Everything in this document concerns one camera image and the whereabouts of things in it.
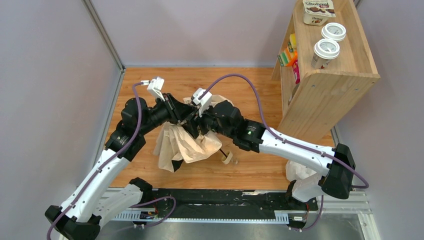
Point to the wooden shelf unit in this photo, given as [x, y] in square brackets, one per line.
[313, 107]

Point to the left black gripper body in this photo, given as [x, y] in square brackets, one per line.
[170, 108]

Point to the crumpled white plastic bag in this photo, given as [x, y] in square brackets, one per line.
[295, 171]

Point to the Chobani yogurt cup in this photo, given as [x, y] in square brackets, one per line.
[317, 12]

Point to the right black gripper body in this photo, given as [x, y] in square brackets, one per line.
[201, 120]

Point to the far white lidded cup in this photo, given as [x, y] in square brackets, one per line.
[334, 31]

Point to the green orange sponge pack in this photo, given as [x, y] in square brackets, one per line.
[287, 57]

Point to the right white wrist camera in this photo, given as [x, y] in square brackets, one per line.
[202, 100]

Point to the white lidded cup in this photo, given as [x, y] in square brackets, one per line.
[325, 50]
[334, 31]

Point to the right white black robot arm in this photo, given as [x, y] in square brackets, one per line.
[332, 166]

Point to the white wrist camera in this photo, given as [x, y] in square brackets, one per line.
[202, 100]
[154, 87]

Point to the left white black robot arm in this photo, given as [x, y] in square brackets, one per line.
[82, 215]

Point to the black and beige folding umbrella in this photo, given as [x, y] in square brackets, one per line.
[175, 146]

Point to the yellow green item on shelf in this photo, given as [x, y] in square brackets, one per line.
[292, 43]

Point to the near white lidded cup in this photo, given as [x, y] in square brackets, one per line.
[325, 50]

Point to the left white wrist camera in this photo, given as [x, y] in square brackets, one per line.
[154, 87]

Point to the pink package on shelf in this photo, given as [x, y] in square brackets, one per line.
[296, 72]

